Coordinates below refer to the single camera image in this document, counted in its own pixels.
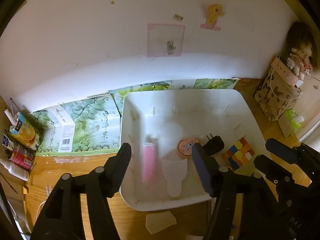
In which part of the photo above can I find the white plastic bin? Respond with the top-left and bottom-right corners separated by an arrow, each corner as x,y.
119,89 -> 266,212

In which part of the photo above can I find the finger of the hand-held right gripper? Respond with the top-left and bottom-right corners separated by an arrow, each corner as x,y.
254,154 -> 298,184
265,138 -> 304,166

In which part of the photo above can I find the brown-haired rag doll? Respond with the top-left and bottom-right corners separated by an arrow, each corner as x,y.
285,21 -> 317,77

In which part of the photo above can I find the red can pen holder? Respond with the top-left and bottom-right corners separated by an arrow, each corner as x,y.
9,146 -> 34,172

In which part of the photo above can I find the black charger plug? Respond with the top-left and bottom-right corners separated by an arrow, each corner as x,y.
202,133 -> 225,157

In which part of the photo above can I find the pink correction tape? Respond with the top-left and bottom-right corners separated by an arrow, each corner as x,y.
177,135 -> 203,160

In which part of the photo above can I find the white spray bottle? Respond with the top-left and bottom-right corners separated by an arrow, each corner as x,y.
0,158 -> 30,181

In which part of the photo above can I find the pink hair roller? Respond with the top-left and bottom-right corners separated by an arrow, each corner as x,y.
141,135 -> 159,185

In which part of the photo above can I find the letter print fabric bag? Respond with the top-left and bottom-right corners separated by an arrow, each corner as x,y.
254,56 -> 304,122

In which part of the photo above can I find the yellow bear wall sticker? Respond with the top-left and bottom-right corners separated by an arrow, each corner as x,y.
200,4 -> 225,30

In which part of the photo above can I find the green grape print box with barcode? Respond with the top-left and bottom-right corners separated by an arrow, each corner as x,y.
30,96 -> 123,155

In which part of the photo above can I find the white plastic tool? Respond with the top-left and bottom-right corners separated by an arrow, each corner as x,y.
162,159 -> 187,198

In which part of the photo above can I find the yellow juice carton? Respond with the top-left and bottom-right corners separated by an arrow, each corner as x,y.
9,112 -> 40,148

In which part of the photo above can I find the pink square wall sticker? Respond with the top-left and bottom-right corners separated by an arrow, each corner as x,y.
147,23 -> 186,57

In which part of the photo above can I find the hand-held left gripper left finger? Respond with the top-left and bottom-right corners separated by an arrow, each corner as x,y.
30,142 -> 132,240

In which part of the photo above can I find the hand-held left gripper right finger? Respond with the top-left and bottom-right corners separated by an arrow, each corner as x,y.
191,142 -> 298,240

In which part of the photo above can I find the multicoloured puzzle cube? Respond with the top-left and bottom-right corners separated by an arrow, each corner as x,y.
222,137 -> 255,170

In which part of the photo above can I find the green tissue pack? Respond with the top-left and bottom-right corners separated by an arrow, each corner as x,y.
279,109 -> 304,138

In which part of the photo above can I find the beige wedge sponge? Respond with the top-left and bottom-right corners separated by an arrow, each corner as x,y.
146,211 -> 177,234

